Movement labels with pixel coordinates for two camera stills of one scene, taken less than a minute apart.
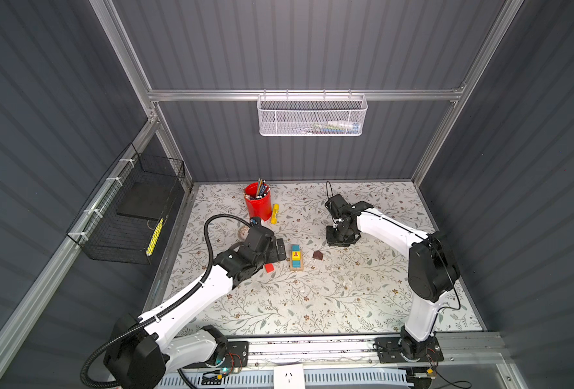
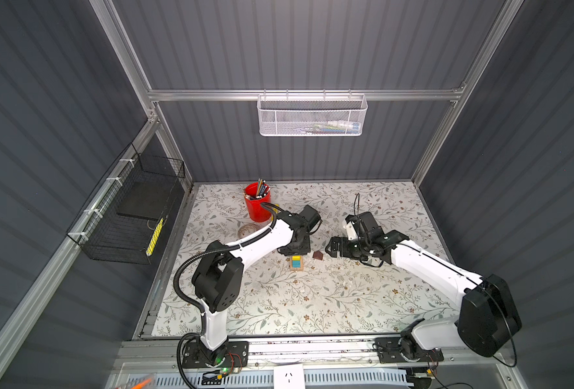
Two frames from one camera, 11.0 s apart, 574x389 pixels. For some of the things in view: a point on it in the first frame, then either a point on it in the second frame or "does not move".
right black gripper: [331, 241] to [342, 251]
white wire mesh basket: [312, 115] does not move
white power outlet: [289, 377] does not move
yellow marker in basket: [154, 237] does not move
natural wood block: [301, 268] does not move
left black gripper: [273, 255] to [306, 250]
